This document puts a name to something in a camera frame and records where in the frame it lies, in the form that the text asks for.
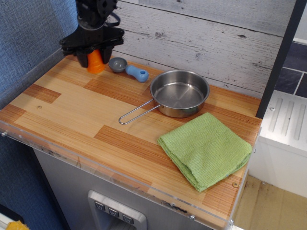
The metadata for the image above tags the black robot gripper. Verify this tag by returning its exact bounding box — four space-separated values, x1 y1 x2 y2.
59 26 124 68

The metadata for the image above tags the orange plastic toy carrot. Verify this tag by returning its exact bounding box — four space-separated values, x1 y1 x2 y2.
87 49 105 74

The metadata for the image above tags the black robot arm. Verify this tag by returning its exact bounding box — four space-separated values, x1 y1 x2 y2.
59 0 124 69

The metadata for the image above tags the grey and blue toy scoop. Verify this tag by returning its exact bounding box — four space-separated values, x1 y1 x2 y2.
108 57 149 83

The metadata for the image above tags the green folded cloth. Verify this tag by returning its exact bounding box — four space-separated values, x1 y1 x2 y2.
157 113 252 192

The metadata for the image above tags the silver dispenser button panel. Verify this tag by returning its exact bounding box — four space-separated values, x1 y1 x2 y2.
87 190 147 230

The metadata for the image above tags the clear acrylic table edge guard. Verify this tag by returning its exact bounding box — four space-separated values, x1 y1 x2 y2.
0 122 233 230

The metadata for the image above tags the yellow object bottom left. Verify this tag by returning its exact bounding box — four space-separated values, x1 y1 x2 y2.
6 221 30 230

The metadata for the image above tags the white toy sink drainboard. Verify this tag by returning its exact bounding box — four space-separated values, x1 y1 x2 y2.
260 91 307 151

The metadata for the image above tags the steel pan with wire handle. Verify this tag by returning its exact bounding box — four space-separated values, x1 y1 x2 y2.
118 70 210 125

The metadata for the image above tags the dark grey right post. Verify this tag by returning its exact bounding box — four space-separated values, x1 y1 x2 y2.
256 0 307 119

